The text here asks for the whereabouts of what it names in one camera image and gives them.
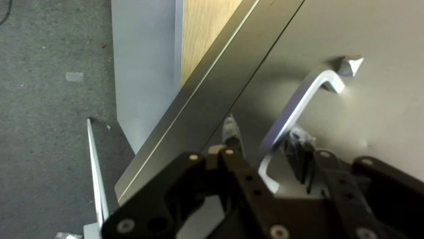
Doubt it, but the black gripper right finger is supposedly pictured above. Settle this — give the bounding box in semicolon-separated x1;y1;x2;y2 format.
284;127;316;194

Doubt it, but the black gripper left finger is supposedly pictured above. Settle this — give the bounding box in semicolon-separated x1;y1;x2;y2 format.
222;114;244;154

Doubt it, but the silver drawer handle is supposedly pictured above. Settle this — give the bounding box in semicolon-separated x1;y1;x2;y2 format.
259;54;365;194

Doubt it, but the beige bottom drawer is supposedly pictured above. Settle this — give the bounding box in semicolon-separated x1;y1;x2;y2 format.
116;0;424;202

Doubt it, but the white table panel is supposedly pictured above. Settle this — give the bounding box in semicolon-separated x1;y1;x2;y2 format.
54;117;111;239

